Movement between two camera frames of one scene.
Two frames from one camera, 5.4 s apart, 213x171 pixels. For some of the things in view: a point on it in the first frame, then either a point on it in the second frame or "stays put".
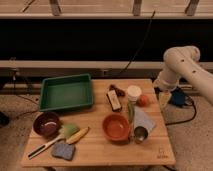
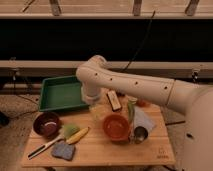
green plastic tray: (66, 92) stays put
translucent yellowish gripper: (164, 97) → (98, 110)
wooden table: (126, 125) stays put
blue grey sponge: (63, 150) stays put
